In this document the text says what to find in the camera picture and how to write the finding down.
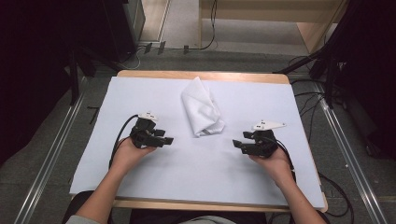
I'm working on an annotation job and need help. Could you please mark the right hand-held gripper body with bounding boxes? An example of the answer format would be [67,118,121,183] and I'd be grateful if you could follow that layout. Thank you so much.
[241,119,288,159]

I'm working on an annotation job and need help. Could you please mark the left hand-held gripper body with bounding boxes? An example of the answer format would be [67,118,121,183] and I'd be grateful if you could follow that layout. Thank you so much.
[129,111,166,149]

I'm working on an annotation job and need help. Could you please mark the white mesh laundry bag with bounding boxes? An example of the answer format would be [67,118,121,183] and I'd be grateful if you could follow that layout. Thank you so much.
[180,76,226,138]

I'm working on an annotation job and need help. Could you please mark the person's left hand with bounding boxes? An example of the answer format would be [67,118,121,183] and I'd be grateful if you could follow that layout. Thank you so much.
[110,136,157,175]

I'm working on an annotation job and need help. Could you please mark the person's right hand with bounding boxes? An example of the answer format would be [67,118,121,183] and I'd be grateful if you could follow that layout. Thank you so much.
[248,147,296,189]

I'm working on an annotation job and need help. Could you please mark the white table sheet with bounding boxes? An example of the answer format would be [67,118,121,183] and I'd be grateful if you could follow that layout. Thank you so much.
[68,76,327,210]

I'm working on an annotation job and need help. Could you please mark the wooden table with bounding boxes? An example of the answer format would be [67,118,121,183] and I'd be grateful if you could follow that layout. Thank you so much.
[69,69,329,214]

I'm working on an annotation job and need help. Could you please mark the person's dark lap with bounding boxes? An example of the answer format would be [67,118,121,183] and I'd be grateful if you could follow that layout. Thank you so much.
[62,189,272,224]

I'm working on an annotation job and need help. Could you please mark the black stand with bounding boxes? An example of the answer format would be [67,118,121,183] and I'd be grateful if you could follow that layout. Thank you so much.
[274,43,348,110]
[62,46,98,106]

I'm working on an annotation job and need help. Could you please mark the person's grey sleeve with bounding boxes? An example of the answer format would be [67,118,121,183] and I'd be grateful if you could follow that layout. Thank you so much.
[64,214,96,224]

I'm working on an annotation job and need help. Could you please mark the black cabinet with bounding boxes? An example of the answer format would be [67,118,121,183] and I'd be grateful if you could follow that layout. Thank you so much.
[102,0,147,63]

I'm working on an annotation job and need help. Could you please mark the light wooden desk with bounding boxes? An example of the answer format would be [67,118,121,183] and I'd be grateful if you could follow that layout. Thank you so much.
[198,0,349,54]

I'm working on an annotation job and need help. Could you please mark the black curtain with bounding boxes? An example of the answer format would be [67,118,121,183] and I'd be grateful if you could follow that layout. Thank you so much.
[323,0,396,161]
[0,0,108,167]

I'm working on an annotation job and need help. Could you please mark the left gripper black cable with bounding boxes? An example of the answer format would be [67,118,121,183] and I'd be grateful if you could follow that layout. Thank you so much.
[107,114,140,171]

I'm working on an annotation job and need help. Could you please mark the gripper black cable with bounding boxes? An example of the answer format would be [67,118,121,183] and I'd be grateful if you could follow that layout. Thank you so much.
[267,135,297,184]
[107,114,140,171]

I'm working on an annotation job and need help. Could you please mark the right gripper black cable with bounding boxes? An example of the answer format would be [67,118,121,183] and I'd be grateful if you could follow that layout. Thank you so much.
[267,135,297,184]

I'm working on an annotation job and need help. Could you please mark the black floor cables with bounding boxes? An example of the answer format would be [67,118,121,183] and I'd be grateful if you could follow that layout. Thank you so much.
[289,55,326,145]

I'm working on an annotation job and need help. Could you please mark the white floor cable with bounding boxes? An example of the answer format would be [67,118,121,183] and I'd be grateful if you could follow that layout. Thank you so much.
[120,46,147,71]

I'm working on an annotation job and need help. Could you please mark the black looped floor cable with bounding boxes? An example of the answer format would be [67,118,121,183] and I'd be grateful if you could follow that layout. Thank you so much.
[318,171,356,224]

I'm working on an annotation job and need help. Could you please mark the black hanging cable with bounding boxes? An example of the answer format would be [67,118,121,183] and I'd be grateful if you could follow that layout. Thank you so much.
[186,0,219,52]

